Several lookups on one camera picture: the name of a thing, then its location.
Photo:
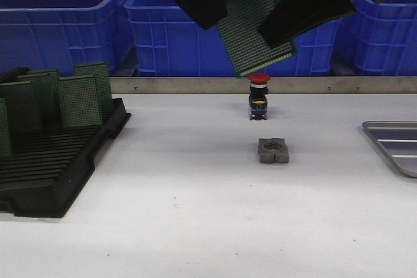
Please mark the green perforated circuit board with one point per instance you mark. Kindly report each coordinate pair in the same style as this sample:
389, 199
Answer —
246, 48
79, 102

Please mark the rear right green circuit board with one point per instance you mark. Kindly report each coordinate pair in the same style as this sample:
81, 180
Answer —
101, 72

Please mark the silver metal tray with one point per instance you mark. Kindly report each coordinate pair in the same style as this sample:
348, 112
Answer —
397, 141

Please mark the rear left green circuit board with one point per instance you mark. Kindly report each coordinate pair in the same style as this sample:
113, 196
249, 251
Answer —
45, 84

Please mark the dark green left circuit board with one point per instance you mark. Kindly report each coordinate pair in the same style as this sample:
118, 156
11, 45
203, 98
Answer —
22, 109

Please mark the black slotted board rack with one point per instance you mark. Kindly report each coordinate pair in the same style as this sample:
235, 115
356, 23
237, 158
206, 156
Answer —
48, 169

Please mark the leftmost edge green circuit board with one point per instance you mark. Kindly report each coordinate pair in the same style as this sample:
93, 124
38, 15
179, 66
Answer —
6, 147

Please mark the centre blue plastic crate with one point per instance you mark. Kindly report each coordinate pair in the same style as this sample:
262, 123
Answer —
169, 44

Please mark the right front blue crate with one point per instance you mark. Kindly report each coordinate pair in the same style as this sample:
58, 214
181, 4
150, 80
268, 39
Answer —
378, 40

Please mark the red emergency stop button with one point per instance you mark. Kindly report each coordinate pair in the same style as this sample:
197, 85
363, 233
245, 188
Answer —
257, 100

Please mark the left front blue crate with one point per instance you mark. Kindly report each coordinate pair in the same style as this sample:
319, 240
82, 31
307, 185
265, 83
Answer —
42, 34

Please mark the grey split clamp block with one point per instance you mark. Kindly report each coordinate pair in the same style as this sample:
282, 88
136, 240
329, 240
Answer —
273, 150

